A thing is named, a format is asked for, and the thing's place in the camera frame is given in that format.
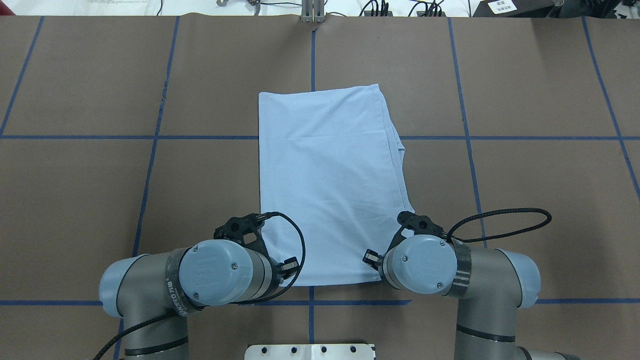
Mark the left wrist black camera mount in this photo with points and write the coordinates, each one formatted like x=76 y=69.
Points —
x=245 y=231

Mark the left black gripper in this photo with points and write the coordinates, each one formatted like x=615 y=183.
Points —
x=288 y=265

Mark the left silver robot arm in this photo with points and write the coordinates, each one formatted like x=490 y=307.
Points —
x=154 y=294

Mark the light blue t-shirt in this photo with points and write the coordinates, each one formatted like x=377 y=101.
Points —
x=332 y=161

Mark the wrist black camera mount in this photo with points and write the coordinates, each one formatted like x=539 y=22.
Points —
x=245 y=231
x=413 y=224

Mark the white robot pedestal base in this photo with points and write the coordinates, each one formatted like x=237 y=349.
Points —
x=329 y=351

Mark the aluminium frame post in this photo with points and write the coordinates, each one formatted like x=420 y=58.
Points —
x=313 y=11

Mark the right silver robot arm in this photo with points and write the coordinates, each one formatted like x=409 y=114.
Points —
x=490 y=285

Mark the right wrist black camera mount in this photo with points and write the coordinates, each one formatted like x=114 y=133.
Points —
x=413 y=224

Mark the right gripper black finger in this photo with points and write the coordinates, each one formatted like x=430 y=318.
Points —
x=373 y=259

